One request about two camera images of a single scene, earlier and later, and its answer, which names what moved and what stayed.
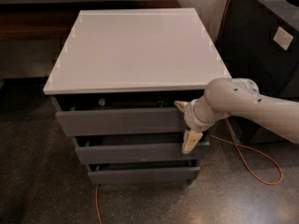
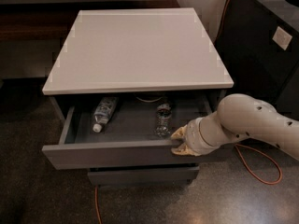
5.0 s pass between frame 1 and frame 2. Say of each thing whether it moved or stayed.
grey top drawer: moved
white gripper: moved
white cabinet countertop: stayed
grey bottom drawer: stayed
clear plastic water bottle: moved
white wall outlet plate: stayed
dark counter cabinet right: stayed
